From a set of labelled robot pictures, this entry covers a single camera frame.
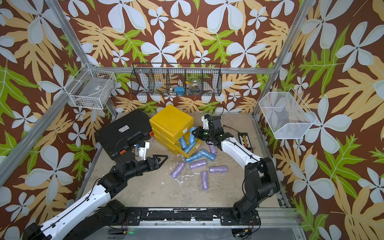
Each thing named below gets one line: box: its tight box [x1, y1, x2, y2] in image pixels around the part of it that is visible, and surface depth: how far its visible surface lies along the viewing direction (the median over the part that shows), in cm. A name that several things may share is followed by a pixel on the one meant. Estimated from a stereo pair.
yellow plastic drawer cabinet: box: [149, 104, 200, 159], surface depth 88 cm
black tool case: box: [95, 108, 154, 159], surface depth 102 cm
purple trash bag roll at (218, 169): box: [209, 165, 228, 173], surface depth 90 cm
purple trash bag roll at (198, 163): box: [189, 159, 207, 168], surface depth 93 cm
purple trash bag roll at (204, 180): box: [201, 170, 208, 191], surface depth 86 cm
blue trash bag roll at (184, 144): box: [179, 135, 191, 151], surface depth 93 cm
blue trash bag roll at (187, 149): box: [182, 141, 197, 154], surface depth 90 cm
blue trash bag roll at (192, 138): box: [189, 126, 197, 144], surface depth 86 cm
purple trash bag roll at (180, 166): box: [170, 161, 186, 179], surface depth 90 cm
